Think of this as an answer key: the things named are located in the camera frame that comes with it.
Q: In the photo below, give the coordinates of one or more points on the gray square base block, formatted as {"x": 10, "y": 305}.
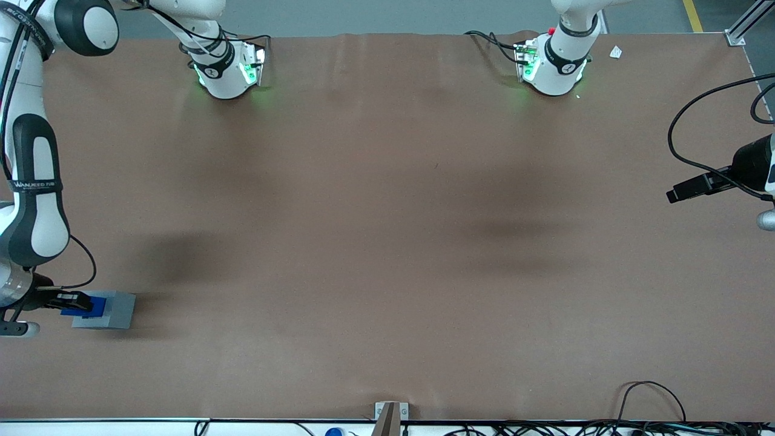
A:
{"x": 121, "y": 312}

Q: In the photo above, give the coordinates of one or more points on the brown table mat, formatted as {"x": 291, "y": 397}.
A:
{"x": 387, "y": 272}

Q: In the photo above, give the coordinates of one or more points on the aluminium frame profile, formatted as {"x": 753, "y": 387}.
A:
{"x": 742, "y": 27}

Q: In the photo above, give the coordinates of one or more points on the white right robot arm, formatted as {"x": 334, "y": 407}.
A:
{"x": 36, "y": 200}

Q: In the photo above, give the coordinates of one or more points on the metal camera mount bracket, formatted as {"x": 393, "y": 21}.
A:
{"x": 387, "y": 418}

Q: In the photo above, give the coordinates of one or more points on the white paper scrap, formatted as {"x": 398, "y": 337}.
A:
{"x": 616, "y": 52}

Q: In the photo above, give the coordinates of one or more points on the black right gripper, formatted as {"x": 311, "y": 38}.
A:
{"x": 42, "y": 297}

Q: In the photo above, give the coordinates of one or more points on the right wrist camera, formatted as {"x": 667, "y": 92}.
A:
{"x": 18, "y": 329}

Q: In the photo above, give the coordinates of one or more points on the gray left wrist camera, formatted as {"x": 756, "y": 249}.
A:
{"x": 766, "y": 220}

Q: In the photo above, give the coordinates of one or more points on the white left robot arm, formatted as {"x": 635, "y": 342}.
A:
{"x": 560, "y": 72}

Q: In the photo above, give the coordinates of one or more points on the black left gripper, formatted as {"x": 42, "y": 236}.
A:
{"x": 748, "y": 165}

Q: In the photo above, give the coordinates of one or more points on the blue plastic insert part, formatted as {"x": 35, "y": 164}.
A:
{"x": 98, "y": 306}

